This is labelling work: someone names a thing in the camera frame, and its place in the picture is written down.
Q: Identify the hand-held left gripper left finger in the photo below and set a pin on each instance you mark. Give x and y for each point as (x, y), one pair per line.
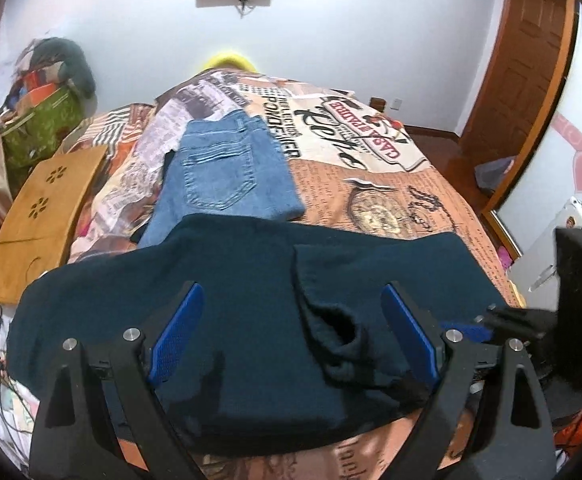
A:
(178, 330)

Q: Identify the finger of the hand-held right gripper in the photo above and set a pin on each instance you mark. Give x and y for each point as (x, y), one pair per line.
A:
(526, 322)

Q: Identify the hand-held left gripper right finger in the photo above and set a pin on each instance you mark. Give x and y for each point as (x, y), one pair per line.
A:
(411, 330)

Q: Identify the dark navy pants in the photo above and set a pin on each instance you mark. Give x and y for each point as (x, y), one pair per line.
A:
(251, 285)

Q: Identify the white cabinet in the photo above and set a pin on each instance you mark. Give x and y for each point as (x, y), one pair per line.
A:
(541, 255)

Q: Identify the grey bag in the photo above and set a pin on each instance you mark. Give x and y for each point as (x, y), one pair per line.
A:
(496, 175)

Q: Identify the bed with printed cover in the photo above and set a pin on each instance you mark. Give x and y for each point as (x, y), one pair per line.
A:
(371, 180)

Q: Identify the blue denim jeans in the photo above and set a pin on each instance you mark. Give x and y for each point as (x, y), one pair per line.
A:
(226, 170)

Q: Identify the black garment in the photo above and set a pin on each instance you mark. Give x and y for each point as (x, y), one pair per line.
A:
(171, 162)

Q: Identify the white wardrobe door pink print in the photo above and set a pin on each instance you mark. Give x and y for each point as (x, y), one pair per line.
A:
(571, 135)

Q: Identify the wooden lap board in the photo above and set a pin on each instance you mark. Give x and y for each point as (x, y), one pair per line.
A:
(41, 220)

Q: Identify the striped orange bed sheet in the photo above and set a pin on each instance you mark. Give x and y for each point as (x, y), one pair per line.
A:
(116, 125)

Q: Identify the green fabric storage box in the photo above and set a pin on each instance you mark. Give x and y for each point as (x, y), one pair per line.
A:
(46, 125)

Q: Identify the brown wooden door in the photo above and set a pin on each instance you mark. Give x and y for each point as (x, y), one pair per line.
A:
(521, 70)

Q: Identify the yellow foam bumper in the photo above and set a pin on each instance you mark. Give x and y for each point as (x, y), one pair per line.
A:
(231, 60)

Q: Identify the orange cardboard box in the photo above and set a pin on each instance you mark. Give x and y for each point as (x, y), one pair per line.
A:
(41, 90)

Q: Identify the pile of clothes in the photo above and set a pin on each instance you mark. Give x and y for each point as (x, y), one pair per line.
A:
(13, 70)

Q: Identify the white wall socket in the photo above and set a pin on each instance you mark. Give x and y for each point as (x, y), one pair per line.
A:
(396, 104)

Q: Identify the wooden bed post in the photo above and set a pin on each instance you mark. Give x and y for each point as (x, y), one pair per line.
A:
(378, 103)

